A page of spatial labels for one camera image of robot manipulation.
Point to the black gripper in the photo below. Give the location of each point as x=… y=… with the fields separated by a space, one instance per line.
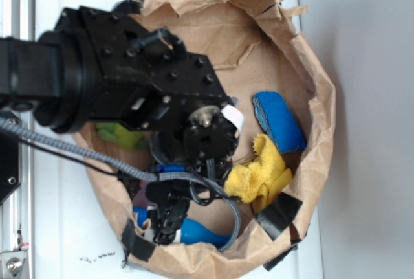
x=182 y=173

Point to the blue plastic bottle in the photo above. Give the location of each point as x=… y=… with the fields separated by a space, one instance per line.
x=191 y=231

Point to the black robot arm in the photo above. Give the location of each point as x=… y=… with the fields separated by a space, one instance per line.
x=104 y=67

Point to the yellow cloth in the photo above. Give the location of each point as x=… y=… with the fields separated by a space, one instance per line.
x=261 y=180

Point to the blue sponge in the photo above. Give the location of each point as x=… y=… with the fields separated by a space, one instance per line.
x=277 y=121

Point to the black tape strip right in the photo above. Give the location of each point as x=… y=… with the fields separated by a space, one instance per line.
x=276 y=218

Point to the black tape strip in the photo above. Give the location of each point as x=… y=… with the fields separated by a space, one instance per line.
x=136 y=245
x=276 y=218

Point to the green plush frog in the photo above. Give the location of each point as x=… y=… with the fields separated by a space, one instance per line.
x=122 y=137

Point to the black tape strip left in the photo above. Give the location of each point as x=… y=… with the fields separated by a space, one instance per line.
x=136 y=245

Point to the brown paper bag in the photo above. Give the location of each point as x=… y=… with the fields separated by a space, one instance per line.
x=253 y=47

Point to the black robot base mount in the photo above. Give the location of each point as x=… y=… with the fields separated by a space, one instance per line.
x=11 y=161

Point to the aluminium rail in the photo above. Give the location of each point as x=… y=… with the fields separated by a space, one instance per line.
x=17 y=256

